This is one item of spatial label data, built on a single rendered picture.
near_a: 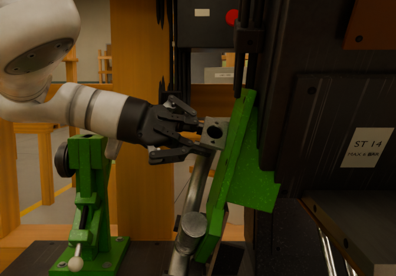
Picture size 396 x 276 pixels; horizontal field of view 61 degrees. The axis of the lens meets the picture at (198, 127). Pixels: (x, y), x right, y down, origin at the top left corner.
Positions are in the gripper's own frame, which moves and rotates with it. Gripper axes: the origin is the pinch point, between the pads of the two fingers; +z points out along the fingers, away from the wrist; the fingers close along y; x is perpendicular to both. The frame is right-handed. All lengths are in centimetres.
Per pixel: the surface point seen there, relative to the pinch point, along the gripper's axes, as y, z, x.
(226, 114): 26.5, 5.6, 23.6
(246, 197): -10.2, 6.9, -3.6
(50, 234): -8, -31, 49
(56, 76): 683, -471, 841
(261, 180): -8.1, 8.2, -5.6
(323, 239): -13.7, 17.9, -4.1
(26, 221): 56, -124, 280
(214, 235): -16.5, 3.4, -3.2
